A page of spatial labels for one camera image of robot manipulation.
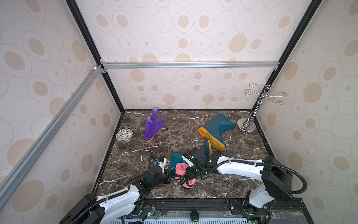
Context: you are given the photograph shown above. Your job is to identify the diagonal aluminium bar left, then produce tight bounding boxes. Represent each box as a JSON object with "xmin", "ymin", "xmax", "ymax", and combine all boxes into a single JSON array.
[{"xmin": 0, "ymin": 64, "xmax": 104, "ymax": 209}]

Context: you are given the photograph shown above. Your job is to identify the pink cloth black trim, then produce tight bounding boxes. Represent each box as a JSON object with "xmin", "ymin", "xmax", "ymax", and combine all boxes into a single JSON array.
[{"xmin": 175, "ymin": 163, "xmax": 196, "ymax": 189}]

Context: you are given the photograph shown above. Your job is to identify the purple rubber boot yellow sole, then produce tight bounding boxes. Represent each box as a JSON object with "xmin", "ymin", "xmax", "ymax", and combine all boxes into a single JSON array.
[{"xmin": 143, "ymin": 106, "xmax": 164, "ymax": 142}]

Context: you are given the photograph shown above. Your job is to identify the teal rubber boot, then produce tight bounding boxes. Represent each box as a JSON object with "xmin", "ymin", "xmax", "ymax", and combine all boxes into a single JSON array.
[
  {"xmin": 170, "ymin": 140, "xmax": 212, "ymax": 173},
  {"xmin": 198, "ymin": 113, "xmax": 236, "ymax": 151}
]

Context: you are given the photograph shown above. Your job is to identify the patterned white bowl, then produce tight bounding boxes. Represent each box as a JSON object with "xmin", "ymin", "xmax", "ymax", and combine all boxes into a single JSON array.
[{"xmin": 116, "ymin": 128, "xmax": 133, "ymax": 143}]

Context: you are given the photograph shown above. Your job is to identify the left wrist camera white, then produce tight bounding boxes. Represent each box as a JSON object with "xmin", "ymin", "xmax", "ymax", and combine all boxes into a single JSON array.
[{"xmin": 157, "ymin": 157, "xmax": 167, "ymax": 173}]

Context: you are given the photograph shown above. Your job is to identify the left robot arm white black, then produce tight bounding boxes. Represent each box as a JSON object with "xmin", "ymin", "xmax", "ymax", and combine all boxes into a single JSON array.
[{"xmin": 60, "ymin": 157, "xmax": 171, "ymax": 224}]

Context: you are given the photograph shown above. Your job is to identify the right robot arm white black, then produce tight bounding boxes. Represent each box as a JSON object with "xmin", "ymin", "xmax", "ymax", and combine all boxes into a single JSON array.
[{"xmin": 178, "ymin": 148, "xmax": 308, "ymax": 215}]

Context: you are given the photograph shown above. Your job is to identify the chrome hook stand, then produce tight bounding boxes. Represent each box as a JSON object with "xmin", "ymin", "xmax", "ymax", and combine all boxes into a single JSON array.
[{"xmin": 237, "ymin": 83, "xmax": 288, "ymax": 133}]

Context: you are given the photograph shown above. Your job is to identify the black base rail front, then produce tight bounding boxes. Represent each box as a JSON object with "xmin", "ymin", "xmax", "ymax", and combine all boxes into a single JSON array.
[{"xmin": 73, "ymin": 198, "xmax": 314, "ymax": 224}]

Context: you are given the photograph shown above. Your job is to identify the horizontal aluminium bar back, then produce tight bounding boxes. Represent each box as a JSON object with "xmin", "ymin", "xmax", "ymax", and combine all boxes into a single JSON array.
[{"xmin": 103, "ymin": 61, "xmax": 280, "ymax": 70}]

